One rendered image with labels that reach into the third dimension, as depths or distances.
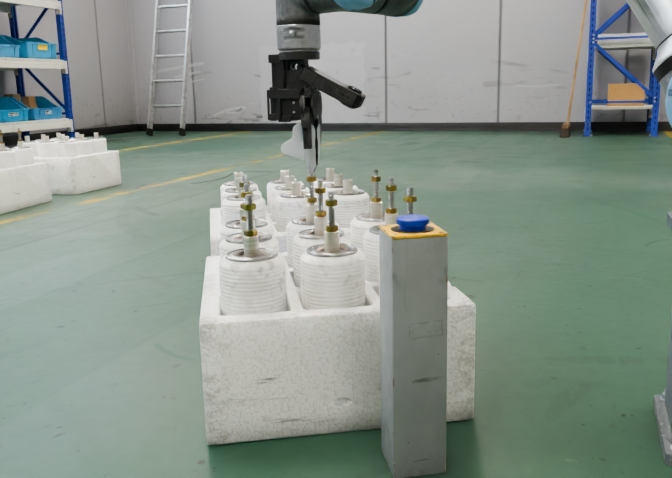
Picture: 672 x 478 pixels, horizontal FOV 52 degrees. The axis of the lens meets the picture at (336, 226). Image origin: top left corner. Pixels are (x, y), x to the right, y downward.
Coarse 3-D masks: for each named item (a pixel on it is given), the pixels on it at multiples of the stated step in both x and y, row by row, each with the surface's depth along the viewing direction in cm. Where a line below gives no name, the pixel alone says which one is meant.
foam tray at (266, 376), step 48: (288, 288) 108; (240, 336) 94; (288, 336) 95; (336, 336) 96; (240, 384) 95; (288, 384) 96; (336, 384) 97; (240, 432) 96; (288, 432) 98; (336, 432) 99
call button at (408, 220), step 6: (402, 216) 85; (408, 216) 84; (414, 216) 84; (420, 216) 84; (426, 216) 84; (396, 222) 84; (402, 222) 83; (408, 222) 83; (414, 222) 82; (420, 222) 83; (426, 222) 83; (402, 228) 84; (408, 228) 83; (414, 228) 83; (420, 228) 83
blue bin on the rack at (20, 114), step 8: (0, 104) 611; (8, 104) 608; (16, 104) 605; (0, 112) 573; (8, 112) 581; (16, 112) 589; (24, 112) 597; (0, 120) 574; (8, 120) 582; (16, 120) 590; (24, 120) 599
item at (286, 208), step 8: (280, 200) 152; (288, 200) 150; (296, 200) 150; (304, 200) 150; (280, 208) 152; (288, 208) 150; (296, 208) 150; (304, 208) 151; (280, 216) 152; (288, 216) 151; (296, 216) 151; (280, 224) 153
